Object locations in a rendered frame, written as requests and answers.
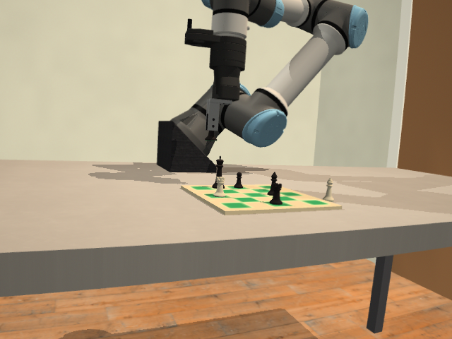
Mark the green and cream chessboard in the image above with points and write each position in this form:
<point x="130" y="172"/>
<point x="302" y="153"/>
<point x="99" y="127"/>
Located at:
<point x="253" y="199"/>

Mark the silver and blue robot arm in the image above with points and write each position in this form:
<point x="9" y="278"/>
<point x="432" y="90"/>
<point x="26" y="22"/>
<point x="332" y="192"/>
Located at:
<point x="335" y="26"/>

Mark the white bishop chess piece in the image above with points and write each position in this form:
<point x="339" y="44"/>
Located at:
<point x="328" y="196"/>

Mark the white rook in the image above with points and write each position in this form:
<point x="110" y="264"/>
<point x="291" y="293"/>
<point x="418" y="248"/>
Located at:
<point x="219" y="192"/>

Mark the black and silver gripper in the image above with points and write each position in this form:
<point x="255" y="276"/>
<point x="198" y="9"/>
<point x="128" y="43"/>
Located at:
<point x="227" y="44"/>

